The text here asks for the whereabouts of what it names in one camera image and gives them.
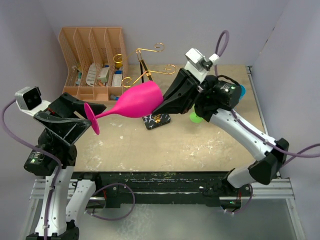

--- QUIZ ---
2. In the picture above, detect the pink wine glass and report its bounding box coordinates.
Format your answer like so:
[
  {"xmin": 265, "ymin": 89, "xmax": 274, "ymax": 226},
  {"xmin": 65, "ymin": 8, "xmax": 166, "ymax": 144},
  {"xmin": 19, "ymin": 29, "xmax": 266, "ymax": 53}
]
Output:
[{"xmin": 84, "ymin": 81, "xmax": 164, "ymax": 135}]

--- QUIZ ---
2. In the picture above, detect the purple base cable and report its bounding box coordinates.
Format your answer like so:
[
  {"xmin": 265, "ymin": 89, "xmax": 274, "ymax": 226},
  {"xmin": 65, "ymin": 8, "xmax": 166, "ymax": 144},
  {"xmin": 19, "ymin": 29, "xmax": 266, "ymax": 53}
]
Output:
[
  {"xmin": 223, "ymin": 183, "xmax": 254, "ymax": 216},
  {"xmin": 83, "ymin": 183, "xmax": 136, "ymax": 221}
]

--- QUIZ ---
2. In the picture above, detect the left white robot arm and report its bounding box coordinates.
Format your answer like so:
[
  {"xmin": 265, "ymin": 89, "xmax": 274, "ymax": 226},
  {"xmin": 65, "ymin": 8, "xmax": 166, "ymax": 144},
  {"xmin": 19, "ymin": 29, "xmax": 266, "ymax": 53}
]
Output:
[{"xmin": 23, "ymin": 92, "xmax": 103, "ymax": 240}]

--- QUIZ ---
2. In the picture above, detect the gold wine glass rack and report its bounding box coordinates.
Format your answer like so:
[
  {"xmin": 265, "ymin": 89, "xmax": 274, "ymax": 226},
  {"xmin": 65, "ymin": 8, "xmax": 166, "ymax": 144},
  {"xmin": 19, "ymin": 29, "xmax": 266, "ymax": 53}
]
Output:
[{"xmin": 112, "ymin": 42, "xmax": 177, "ymax": 131}]

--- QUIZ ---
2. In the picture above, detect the orange desk file organizer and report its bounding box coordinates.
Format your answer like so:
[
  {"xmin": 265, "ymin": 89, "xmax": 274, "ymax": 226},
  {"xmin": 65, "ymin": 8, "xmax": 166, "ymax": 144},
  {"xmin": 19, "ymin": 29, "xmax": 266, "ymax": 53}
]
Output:
[{"xmin": 58, "ymin": 26, "xmax": 129, "ymax": 104}]

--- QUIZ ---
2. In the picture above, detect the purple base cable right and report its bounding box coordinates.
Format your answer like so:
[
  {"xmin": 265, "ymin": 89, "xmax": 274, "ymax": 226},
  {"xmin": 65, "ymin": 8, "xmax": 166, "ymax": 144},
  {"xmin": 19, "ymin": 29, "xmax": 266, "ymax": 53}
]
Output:
[{"xmin": 223, "ymin": 183, "xmax": 254, "ymax": 216}]

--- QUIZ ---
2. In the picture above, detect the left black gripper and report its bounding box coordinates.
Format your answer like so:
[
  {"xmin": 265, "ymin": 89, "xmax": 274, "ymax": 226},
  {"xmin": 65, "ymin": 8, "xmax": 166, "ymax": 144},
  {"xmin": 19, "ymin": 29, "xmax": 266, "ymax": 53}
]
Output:
[{"xmin": 33, "ymin": 91, "xmax": 104, "ymax": 149}]

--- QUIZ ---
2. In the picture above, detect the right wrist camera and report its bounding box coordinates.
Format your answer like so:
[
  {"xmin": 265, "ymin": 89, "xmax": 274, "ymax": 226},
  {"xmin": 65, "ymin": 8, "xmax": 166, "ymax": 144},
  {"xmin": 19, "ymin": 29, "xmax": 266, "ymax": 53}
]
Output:
[{"xmin": 184, "ymin": 48, "xmax": 220, "ymax": 84}]

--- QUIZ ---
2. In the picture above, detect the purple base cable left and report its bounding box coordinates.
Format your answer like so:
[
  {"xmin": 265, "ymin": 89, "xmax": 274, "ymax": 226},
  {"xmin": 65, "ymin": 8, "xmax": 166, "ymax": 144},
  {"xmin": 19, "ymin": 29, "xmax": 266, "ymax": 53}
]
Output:
[{"xmin": 83, "ymin": 183, "xmax": 136, "ymax": 221}]

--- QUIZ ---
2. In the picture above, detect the blue grey glue stick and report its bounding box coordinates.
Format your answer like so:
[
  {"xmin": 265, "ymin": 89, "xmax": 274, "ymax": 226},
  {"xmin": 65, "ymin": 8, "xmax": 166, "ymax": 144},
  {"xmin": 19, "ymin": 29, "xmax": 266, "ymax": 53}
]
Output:
[{"xmin": 109, "ymin": 94, "xmax": 120, "ymax": 101}]

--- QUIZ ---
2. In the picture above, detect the small green white box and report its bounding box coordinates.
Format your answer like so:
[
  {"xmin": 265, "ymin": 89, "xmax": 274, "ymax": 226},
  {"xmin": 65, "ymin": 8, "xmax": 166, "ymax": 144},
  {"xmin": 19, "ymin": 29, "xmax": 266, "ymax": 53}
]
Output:
[{"xmin": 97, "ymin": 67, "xmax": 110, "ymax": 83}]

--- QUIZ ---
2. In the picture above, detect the green wine glass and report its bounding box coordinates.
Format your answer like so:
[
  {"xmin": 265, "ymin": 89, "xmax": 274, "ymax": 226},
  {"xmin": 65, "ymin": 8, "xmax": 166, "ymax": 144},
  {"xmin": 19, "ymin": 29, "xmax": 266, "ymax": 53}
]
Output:
[{"xmin": 189, "ymin": 106, "xmax": 203, "ymax": 124}]

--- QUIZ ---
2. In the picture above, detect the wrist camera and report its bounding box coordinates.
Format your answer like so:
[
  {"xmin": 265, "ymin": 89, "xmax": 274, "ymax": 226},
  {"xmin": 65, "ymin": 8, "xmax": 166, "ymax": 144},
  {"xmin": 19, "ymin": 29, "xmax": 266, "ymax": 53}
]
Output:
[
  {"xmin": 14, "ymin": 86, "xmax": 51, "ymax": 117},
  {"xmin": 184, "ymin": 48, "xmax": 220, "ymax": 84}
]

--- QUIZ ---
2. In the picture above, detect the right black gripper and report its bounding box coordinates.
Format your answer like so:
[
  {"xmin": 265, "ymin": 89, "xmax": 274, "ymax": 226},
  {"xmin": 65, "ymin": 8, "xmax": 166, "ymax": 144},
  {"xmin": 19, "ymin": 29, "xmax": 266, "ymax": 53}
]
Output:
[{"xmin": 150, "ymin": 67, "xmax": 220, "ymax": 114}]

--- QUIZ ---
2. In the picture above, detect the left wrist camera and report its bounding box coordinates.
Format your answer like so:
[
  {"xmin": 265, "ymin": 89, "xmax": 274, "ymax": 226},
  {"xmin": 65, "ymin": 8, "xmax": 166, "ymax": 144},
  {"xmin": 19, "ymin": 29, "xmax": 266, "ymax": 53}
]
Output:
[{"xmin": 14, "ymin": 86, "xmax": 51, "ymax": 117}]

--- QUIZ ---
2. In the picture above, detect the blue wine glass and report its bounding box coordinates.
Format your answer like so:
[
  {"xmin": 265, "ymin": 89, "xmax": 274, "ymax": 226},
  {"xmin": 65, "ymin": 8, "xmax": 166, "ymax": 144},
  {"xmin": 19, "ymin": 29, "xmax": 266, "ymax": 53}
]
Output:
[{"xmin": 239, "ymin": 84, "xmax": 246, "ymax": 101}]

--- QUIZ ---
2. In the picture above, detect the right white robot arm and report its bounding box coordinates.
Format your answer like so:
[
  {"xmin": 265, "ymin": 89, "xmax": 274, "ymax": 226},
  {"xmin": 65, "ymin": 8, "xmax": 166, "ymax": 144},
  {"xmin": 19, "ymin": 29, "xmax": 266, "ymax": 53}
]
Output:
[{"xmin": 152, "ymin": 68, "xmax": 289, "ymax": 196}]

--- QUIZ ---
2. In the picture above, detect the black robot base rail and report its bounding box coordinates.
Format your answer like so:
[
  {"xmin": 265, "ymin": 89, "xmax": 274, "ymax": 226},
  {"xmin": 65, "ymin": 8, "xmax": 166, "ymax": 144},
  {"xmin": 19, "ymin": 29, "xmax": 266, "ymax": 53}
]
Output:
[{"xmin": 69, "ymin": 170, "xmax": 278, "ymax": 208}]

